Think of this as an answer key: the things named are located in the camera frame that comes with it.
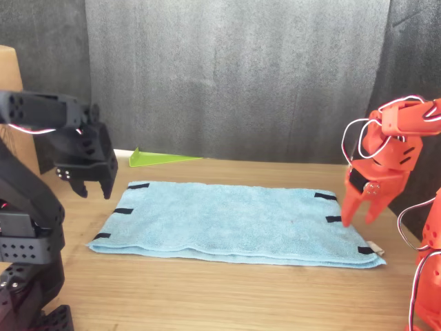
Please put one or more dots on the brown cardboard box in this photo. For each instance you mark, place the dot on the brown cardboard box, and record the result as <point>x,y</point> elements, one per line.
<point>8,69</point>

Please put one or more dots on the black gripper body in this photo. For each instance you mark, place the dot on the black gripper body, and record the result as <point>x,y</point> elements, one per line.
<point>89,155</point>

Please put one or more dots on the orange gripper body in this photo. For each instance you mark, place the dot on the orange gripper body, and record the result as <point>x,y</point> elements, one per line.
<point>392,162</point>

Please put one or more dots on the light blue towel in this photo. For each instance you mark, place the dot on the light blue towel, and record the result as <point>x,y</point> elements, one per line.
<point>224,224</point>

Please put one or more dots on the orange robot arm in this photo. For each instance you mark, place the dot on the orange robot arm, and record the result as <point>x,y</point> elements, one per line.
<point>413,120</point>

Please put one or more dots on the light grey foam panel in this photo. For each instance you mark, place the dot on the light grey foam panel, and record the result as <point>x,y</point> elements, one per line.
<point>241,69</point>

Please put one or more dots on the black tape strip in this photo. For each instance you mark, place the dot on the black tape strip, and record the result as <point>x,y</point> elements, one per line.
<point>365,250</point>

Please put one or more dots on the dark grey foam panel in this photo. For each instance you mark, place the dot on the dark grey foam panel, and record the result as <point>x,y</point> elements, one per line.
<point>44,34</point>
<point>413,51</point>

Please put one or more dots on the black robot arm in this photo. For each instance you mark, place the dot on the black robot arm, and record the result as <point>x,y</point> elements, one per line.
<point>34,110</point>

